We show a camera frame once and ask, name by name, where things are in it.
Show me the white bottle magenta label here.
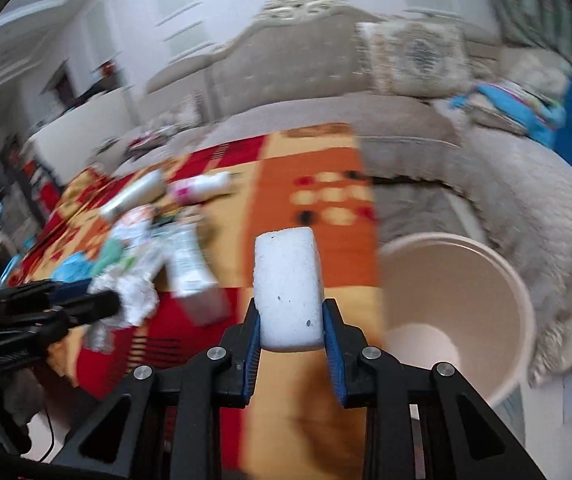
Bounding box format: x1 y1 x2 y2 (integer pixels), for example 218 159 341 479
168 170 232 206

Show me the white milk carton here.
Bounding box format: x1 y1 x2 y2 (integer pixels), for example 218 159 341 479
163 222 219 299

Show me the patterned square cushion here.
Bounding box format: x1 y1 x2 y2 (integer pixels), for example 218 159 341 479
355 20 473 97

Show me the white foam block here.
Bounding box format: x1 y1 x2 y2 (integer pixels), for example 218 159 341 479
253 227 328 352

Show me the beige plastic bin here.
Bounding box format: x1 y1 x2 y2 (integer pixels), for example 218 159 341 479
378 232 537 409

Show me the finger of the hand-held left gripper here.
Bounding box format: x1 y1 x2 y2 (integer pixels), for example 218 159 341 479
0 317 72 379
0 280 122 326

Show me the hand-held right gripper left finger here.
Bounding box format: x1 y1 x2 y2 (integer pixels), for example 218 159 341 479
50 298 263 480

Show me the white orange snack packet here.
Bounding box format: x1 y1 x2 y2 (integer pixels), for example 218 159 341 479
110 205 157 247

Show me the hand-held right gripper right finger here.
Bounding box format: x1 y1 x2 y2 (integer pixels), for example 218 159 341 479
321 298 550 480

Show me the white thermos bottle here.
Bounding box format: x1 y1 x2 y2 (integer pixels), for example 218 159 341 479
99 168 166 221

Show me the beige quilted sofa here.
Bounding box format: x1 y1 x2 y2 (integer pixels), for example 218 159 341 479
30 0 572 387

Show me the red orange printed blanket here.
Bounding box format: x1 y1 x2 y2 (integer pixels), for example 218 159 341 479
0 127 385 480

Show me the white plastic wrap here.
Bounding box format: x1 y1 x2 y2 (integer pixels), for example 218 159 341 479
88 269 160 329

